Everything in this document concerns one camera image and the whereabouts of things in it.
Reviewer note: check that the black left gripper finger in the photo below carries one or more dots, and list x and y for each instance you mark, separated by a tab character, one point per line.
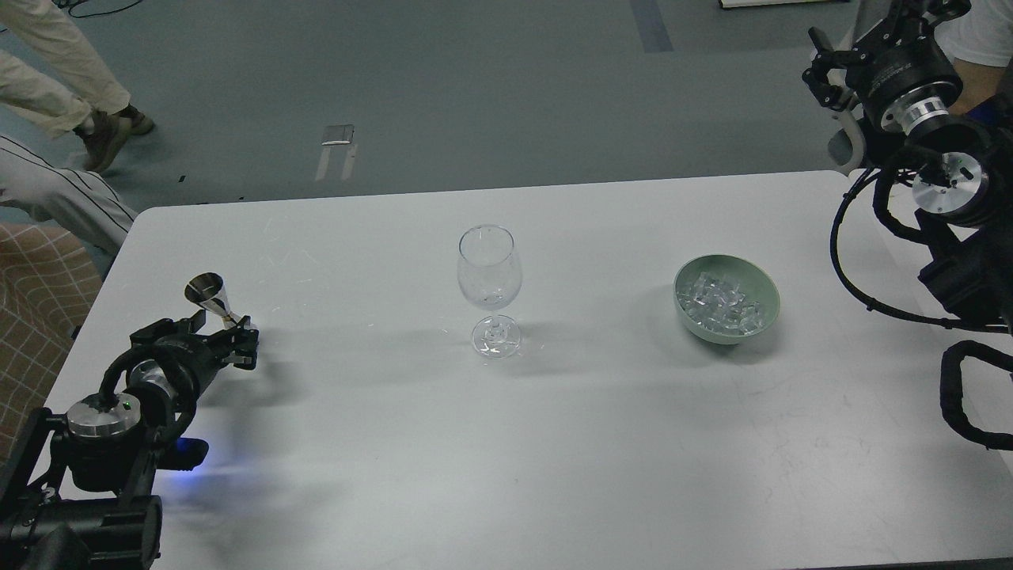
166	327
238	346

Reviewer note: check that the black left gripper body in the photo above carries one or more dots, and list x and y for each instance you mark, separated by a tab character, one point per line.
189	364

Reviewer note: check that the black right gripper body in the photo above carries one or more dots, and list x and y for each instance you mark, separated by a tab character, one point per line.
898	67

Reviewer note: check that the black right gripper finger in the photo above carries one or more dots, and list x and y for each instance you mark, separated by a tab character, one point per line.
915	14
825	78

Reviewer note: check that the steel cocktail jigger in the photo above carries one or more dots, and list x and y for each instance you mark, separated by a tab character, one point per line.
208	291

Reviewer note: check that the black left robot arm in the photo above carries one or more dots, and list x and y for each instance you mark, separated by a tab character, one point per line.
78	489

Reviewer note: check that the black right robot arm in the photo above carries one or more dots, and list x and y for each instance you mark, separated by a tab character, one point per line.
943	182

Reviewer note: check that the pile of clear ice cubes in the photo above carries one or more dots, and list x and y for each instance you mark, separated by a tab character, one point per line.
719	304

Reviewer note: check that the clear wine glass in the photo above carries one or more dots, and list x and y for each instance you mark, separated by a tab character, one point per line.
489	276

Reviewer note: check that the white office chair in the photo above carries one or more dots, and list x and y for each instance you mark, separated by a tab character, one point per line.
847	147

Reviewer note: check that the seated person in white shirt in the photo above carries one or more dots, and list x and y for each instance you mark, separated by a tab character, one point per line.
979	46

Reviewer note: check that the standing person in beige trousers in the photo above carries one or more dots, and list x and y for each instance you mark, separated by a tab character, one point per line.
86	99

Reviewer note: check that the green ceramic bowl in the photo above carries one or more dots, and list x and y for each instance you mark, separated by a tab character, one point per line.
756	282

